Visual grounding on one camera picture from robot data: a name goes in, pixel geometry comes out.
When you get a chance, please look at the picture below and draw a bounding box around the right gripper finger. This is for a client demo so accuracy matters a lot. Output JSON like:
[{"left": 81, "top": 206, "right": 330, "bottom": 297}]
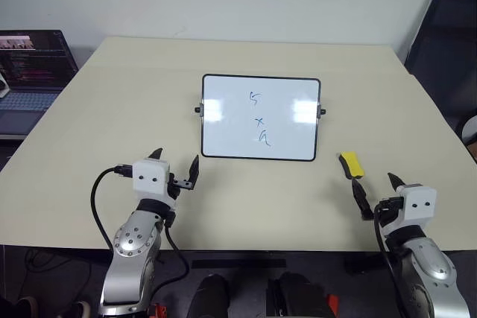
[
  {"left": 387, "top": 172, "right": 408, "bottom": 190},
  {"left": 351, "top": 179, "right": 374, "bottom": 221}
]

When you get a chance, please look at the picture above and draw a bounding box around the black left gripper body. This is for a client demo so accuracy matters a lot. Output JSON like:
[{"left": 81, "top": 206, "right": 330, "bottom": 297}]
[{"left": 167, "top": 171, "right": 197, "bottom": 200}]

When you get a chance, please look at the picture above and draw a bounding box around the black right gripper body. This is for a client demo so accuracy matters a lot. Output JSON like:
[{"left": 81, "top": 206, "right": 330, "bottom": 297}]
[{"left": 373, "top": 196, "right": 405, "bottom": 227}]

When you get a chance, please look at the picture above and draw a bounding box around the yellow and black eraser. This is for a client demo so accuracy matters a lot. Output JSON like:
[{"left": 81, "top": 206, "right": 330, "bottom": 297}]
[{"left": 337, "top": 151, "right": 365, "bottom": 180}]

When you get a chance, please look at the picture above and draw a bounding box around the small black-framed whiteboard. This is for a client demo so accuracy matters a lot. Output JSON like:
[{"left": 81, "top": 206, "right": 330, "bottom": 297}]
[{"left": 195, "top": 73, "right": 327, "bottom": 163}]

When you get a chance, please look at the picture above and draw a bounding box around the black bar under table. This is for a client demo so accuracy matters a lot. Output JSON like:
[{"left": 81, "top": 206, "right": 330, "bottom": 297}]
[{"left": 191, "top": 258, "right": 288, "bottom": 270}]

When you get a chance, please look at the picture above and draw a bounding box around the dark rounded shape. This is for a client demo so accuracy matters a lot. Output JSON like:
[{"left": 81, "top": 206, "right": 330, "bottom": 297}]
[
  {"left": 186, "top": 273, "right": 231, "bottom": 318},
  {"left": 265, "top": 271, "right": 337, "bottom": 318}
]

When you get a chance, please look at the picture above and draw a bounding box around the black chair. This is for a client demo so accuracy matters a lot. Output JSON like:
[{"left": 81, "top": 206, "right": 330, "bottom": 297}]
[{"left": 403, "top": 0, "right": 477, "bottom": 144}]

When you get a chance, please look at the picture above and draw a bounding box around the open laptop computer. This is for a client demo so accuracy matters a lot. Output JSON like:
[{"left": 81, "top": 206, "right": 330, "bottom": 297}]
[{"left": 0, "top": 29, "right": 80, "bottom": 141}]

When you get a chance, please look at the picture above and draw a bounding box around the dark shoe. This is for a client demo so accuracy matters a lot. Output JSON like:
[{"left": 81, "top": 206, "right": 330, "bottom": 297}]
[
  {"left": 0, "top": 295, "right": 39, "bottom": 318},
  {"left": 64, "top": 299, "right": 91, "bottom": 318}
]

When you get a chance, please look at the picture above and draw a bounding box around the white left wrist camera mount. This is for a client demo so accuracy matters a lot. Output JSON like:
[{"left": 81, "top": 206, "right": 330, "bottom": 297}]
[{"left": 132, "top": 159, "right": 177, "bottom": 208}]

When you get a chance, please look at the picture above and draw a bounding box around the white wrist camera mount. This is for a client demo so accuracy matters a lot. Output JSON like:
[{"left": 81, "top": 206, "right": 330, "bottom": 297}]
[
  {"left": 395, "top": 183, "right": 437, "bottom": 230},
  {"left": 132, "top": 159, "right": 177, "bottom": 208}
]

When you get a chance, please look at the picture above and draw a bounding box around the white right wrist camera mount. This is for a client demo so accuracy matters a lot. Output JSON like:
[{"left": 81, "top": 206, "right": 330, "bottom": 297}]
[{"left": 395, "top": 183, "right": 437, "bottom": 230}]

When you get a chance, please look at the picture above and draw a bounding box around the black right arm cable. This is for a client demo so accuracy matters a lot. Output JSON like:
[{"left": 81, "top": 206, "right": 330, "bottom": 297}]
[{"left": 373, "top": 202, "right": 409, "bottom": 318}]

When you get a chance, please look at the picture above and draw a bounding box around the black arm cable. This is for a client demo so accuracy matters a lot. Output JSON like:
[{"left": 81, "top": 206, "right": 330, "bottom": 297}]
[
  {"left": 373, "top": 202, "right": 409, "bottom": 318},
  {"left": 90, "top": 164, "right": 192, "bottom": 299}
]

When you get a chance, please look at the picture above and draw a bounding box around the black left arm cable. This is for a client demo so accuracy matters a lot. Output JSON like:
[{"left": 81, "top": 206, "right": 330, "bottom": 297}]
[{"left": 90, "top": 164, "right": 192, "bottom": 299}]

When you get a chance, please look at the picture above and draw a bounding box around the black floor cable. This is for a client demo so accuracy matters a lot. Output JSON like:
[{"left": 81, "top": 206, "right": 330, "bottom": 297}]
[{"left": 23, "top": 248, "right": 92, "bottom": 293}]

